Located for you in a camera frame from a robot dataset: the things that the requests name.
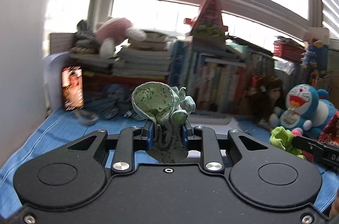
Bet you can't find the pale green patterned scrunchie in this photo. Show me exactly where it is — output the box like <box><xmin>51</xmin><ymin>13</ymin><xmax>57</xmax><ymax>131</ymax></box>
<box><xmin>132</xmin><ymin>82</ymin><xmax>196</xmax><ymax>163</ymax></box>

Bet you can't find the pink scrunchie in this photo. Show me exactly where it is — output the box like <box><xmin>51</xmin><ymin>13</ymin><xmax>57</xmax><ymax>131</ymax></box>
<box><xmin>291</xmin><ymin>128</ymin><xmax>303</xmax><ymax>137</ymax></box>

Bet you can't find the lime green scrunchie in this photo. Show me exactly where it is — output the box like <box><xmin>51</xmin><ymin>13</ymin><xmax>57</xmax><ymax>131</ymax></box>
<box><xmin>270</xmin><ymin>127</ymin><xmax>306</xmax><ymax>160</ymax></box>

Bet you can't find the red patterned cloth bag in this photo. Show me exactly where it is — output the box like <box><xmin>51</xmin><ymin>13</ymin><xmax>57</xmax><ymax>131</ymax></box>
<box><xmin>318</xmin><ymin>111</ymin><xmax>339</xmax><ymax>146</ymax></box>

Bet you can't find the white shallow cardboard tray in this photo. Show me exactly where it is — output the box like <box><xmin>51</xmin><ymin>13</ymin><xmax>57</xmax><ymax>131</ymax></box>
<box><xmin>189</xmin><ymin>115</ymin><xmax>243</xmax><ymax>134</ymax></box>

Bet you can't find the blue Doraemon plush toy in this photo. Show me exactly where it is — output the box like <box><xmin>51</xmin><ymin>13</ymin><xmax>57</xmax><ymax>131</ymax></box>
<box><xmin>269</xmin><ymin>84</ymin><xmax>337</xmax><ymax>139</ymax></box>

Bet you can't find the row of upright books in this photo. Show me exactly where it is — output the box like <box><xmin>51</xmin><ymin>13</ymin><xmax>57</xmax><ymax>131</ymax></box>
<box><xmin>167</xmin><ymin>38</ymin><xmax>332</xmax><ymax>115</ymax></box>

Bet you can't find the brown haired doll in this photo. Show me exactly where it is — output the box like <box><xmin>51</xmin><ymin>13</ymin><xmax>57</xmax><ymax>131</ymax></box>
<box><xmin>249</xmin><ymin>76</ymin><xmax>286</xmax><ymax>131</ymax></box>

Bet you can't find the stack of flat books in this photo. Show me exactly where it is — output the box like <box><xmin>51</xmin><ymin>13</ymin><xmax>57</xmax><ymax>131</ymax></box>
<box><xmin>71</xmin><ymin>30</ymin><xmax>177</xmax><ymax>77</ymax></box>

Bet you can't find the blue checked cloth mat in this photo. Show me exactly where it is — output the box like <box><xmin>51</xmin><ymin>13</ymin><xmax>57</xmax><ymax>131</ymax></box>
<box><xmin>0</xmin><ymin>106</ymin><xmax>339</xmax><ymax>214</ymax></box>

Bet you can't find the blue cardboard box with duck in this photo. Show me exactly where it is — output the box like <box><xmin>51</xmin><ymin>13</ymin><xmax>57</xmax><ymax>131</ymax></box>
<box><xmin>302</xmin><ymin>38</ymin><xmax>329</xmax><ymax>73</ymax></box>

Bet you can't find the smartphone with lit screen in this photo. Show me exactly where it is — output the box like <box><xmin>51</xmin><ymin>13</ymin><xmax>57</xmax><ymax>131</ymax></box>
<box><xmin>61</xmin><ymin>66</ymin><xmax>84</xmax><ymax>111</ymax></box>

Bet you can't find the red triangular house tin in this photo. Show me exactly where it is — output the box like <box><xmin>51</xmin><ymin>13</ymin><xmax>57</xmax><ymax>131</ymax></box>
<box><xmin>184</xmin><ymin>0</ymin><xmax>228</xmax><ymax>42</ymax></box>

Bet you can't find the small red basket on books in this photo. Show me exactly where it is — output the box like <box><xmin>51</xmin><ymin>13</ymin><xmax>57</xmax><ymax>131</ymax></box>
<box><xmin>273</xmin><ymin>40</ymin><xmax>305</xmax><ymax>64</ymax></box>

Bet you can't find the pink mushroom plush toy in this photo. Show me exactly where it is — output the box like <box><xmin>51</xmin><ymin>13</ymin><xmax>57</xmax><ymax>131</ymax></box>
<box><xmin>94</xmin><ymin>18</ymin><xmax>147</xmax><ymax>59</ymax></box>

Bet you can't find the grey elephant plush toy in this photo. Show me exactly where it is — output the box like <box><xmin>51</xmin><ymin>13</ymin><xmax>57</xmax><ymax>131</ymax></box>
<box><xmin>71</xmin><ymin>19</ymin><xmax>100</xmax><ymax>54</ymax></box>

